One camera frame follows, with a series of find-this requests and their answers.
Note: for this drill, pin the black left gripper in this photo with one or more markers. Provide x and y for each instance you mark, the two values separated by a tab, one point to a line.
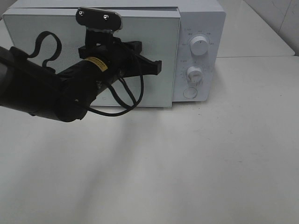
116	59

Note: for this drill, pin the white microwave door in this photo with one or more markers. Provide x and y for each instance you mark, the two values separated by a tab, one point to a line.
157	29

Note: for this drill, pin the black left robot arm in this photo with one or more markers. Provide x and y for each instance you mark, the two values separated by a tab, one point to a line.
65	96

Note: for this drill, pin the lower white round knob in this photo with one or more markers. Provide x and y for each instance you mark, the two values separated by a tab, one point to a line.
194	74

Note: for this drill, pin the white round knob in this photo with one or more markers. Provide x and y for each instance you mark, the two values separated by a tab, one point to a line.
199	45
194	74

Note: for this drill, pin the round white door button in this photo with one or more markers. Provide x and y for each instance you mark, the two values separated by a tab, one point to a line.
190	93

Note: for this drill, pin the upper white round knob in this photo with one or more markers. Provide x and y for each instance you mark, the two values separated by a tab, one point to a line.
199	45

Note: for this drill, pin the white microwave oven body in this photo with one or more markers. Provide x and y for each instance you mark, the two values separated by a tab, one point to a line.
196	17

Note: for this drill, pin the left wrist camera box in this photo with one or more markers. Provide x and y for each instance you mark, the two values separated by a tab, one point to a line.
99	19

